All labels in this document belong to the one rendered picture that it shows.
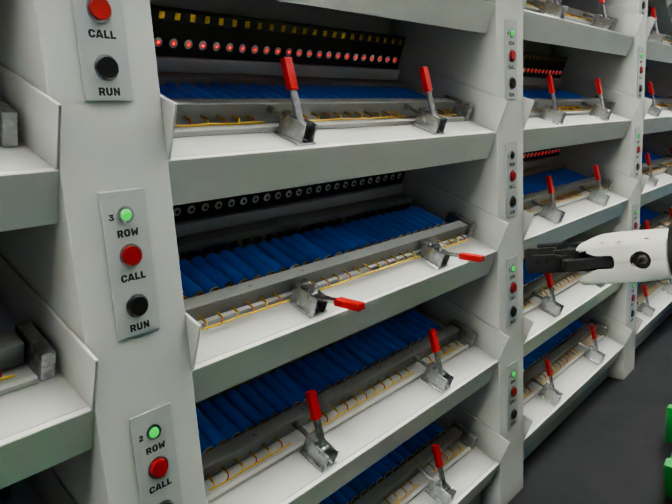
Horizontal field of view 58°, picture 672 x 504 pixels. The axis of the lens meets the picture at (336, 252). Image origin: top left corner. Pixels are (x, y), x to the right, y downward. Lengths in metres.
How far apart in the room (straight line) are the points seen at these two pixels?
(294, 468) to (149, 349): 0.28
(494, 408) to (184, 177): 0.75
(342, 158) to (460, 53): 0.40
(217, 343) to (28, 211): 0.22
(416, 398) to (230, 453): 0.31
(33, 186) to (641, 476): 1.19
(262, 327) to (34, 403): 0.23
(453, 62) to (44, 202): 0.73
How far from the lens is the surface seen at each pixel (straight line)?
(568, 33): 1.31
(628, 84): 1.67
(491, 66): 1.02
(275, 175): 0.64
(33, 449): 0.54
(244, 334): 0.64
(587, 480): 1.34
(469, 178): 1.04
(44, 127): 0.51
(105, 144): 0.52
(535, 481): 1.32
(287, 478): 0.75
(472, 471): 1.13
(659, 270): 0.74
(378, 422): 0.86
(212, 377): 0.61
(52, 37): 0.51
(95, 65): 0.52
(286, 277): 0.71
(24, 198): 0.50
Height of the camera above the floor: 0.69
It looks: 11 degrees down
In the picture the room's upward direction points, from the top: 4 degrees counter-clockwise
